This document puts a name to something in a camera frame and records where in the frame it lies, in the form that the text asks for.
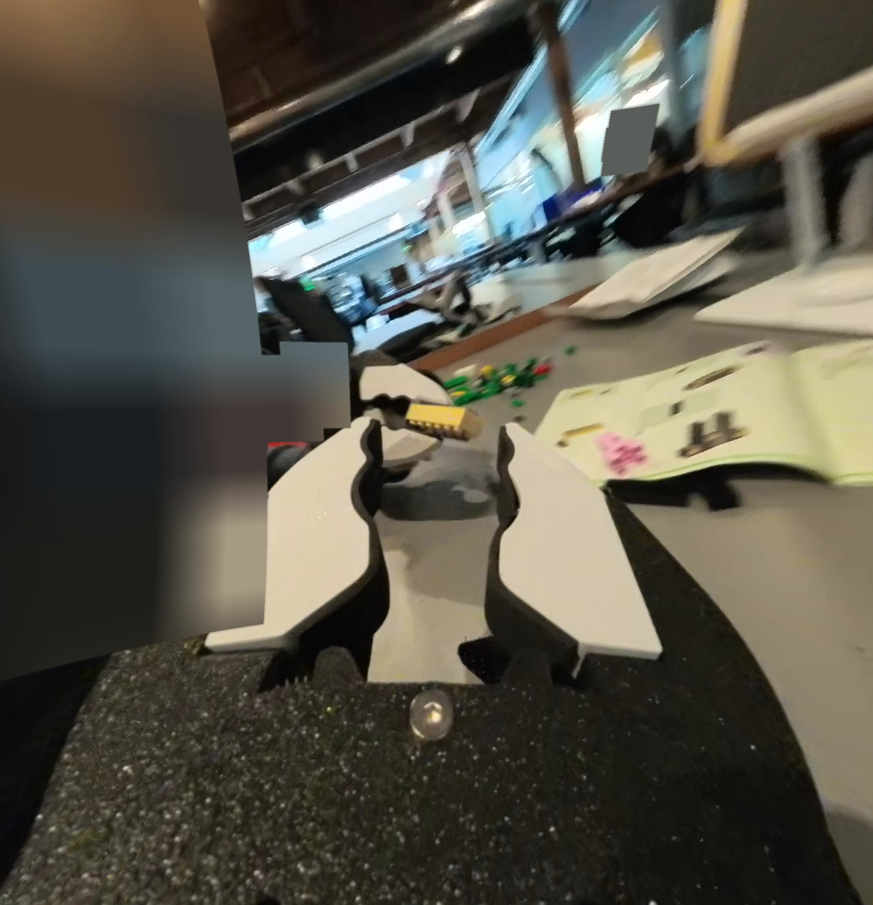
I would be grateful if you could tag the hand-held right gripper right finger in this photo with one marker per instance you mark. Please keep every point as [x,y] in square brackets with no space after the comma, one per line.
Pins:
[570,558]

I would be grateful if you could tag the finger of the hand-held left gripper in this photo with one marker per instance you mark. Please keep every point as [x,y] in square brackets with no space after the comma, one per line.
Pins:
[408,449]
[401,383]

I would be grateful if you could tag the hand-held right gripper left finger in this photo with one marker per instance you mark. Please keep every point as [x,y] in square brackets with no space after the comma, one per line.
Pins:
[309,537]

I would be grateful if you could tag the tan toy brick plate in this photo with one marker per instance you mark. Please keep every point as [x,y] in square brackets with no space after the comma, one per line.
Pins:
[443,421]

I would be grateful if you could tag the grey desk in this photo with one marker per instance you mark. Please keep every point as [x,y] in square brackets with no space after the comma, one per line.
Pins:
[761,580]

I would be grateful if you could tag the pile of small toy bricks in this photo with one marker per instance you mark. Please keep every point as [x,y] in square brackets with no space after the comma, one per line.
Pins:
[500,382]

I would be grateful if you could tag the black office chair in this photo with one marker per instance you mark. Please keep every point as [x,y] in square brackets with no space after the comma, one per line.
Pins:
[309,315]

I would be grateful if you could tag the toy brick instruction booklet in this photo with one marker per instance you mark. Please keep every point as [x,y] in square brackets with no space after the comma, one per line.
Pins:
[733,410]

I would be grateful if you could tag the white paper sheets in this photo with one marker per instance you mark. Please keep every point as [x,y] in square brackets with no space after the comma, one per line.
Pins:
[655,279]

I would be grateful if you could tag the monitor with pale frame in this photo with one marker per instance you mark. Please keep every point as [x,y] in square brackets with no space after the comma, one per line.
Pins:
[797,63]

